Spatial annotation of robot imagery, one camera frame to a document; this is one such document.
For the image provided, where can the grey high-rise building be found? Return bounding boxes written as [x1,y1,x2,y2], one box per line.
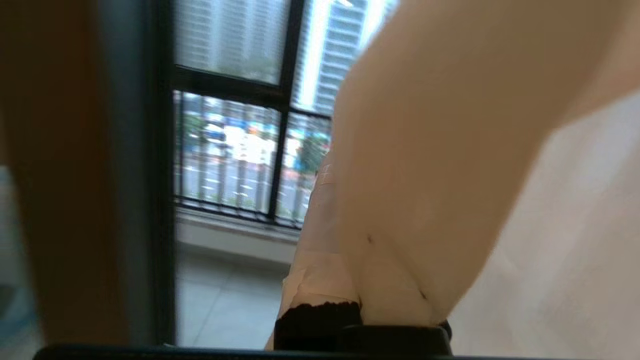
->
[311,0,373,116]

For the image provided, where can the white sheer curtain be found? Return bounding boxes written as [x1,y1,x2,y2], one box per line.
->
[445,90,640,360]

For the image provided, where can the black balcony window frame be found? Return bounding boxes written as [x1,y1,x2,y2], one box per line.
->
[170,0,333,118]

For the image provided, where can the black metal balcony railing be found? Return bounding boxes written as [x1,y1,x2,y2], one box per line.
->
[172,89,332,230]

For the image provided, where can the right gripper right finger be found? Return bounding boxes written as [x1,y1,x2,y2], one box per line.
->
[350,234,453,354]

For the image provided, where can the black balcony door frame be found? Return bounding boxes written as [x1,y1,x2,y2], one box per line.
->
[95,0,178,347]

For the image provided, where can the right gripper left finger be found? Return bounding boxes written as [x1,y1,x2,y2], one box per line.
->
[273,151,364,352]

